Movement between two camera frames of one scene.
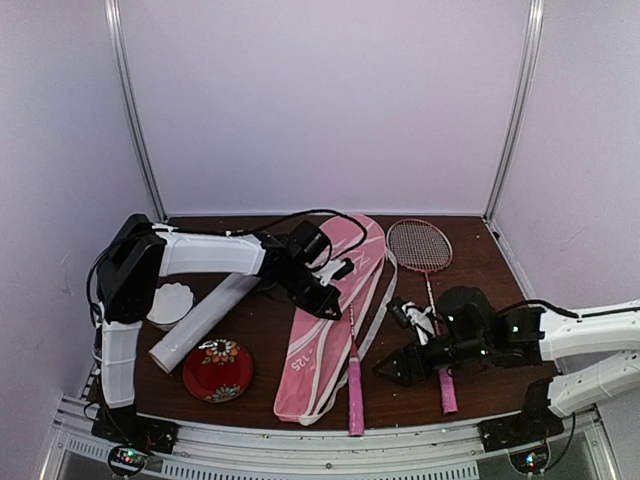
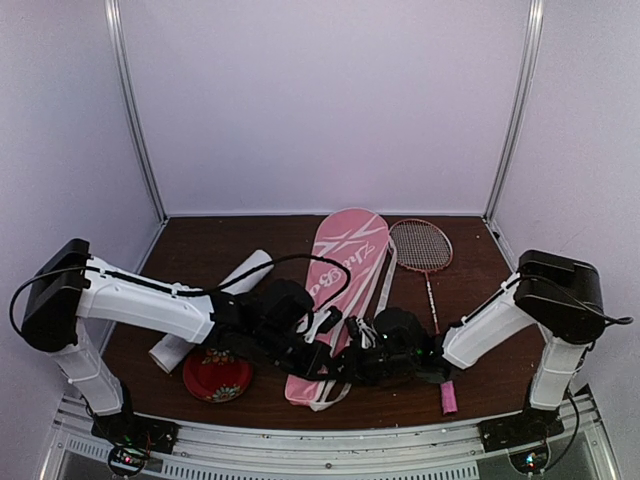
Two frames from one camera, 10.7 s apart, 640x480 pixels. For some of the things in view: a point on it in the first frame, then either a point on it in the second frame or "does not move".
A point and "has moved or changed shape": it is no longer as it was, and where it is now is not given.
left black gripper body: (308, 298) → (290, 360)
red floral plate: (218, 370) does not move
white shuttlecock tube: (169, 349) does not move
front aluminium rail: (579, 452) does not move
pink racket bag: (316, 362) has moved or changed shape
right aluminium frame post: (534, 28) does not move
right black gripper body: (427, 368) → (370, 368)
